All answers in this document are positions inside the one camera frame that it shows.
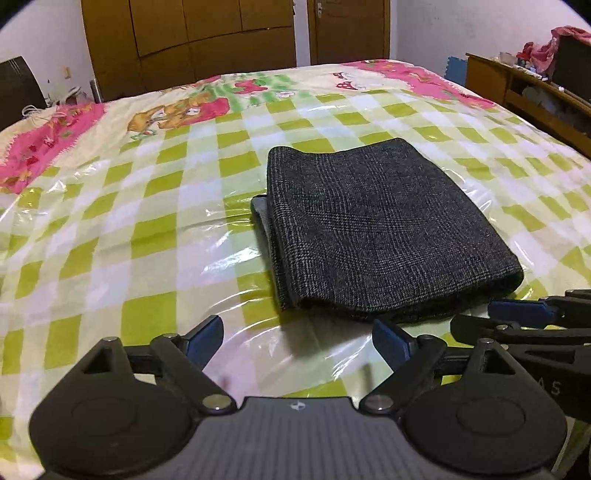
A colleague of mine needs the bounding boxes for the pink clothes pile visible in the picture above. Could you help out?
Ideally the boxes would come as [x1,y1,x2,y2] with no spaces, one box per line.
[516,25,591,75]

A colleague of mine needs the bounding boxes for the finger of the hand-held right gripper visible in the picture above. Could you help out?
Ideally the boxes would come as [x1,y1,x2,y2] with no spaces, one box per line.
[488,289,591,328]
[450,314,591,354]

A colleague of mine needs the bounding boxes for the blue foam mat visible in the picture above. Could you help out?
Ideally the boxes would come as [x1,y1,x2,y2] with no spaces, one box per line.
[445,56,468,86]

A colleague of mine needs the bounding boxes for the dark box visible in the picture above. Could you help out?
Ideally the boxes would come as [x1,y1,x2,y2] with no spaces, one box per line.
[551,32,591,104]

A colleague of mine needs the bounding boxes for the dark panel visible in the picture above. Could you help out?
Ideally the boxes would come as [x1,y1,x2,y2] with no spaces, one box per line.
[0,56,48,132]

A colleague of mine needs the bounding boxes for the wooden side desk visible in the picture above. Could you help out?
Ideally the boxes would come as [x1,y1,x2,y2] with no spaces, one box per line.
[465,52,591,160]

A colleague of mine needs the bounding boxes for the brown wooden door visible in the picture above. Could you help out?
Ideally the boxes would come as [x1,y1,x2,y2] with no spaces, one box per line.
[307,0,391,65]

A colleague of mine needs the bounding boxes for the white cables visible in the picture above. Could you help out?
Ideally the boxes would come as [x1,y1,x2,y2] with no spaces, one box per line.
[21,86,89,124]

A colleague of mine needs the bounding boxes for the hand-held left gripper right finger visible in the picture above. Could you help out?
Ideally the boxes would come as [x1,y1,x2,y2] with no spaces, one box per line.
[360,318,520,414]

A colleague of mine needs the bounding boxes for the brown wooden wardrobe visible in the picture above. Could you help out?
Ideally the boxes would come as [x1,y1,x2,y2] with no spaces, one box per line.
[81,0,297,103]

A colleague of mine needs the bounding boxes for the dark grey pants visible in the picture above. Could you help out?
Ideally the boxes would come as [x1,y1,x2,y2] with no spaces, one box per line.
[250,137,525,324]

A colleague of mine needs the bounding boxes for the checked cartoon print bed sheet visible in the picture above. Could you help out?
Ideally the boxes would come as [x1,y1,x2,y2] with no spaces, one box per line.
[0,59,591,467]

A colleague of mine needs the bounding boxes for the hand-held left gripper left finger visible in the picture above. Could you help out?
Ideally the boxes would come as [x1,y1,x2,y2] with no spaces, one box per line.
[78,315,237,413]

